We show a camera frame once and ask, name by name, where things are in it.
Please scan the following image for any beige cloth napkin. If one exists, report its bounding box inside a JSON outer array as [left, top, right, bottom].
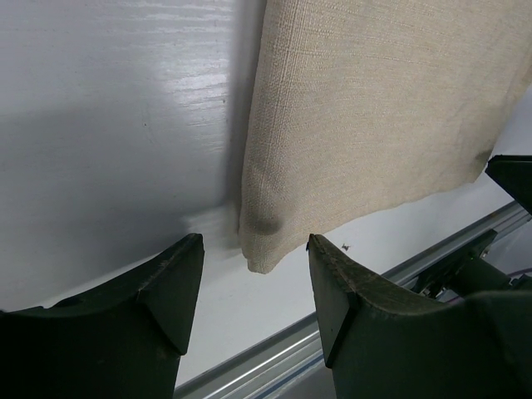
[[239, 1, 531, 274]]

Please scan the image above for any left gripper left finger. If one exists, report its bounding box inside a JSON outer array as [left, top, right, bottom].
[[1, 234, 204, 398]]

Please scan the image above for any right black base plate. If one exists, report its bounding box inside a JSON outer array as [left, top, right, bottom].
[[411, 229, 531, 304]]

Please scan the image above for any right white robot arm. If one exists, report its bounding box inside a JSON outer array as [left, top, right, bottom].
[[485, 155, 532, 214]]

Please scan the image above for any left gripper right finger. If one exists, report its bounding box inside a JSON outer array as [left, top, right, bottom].
[[308, 234, 531, 398]]

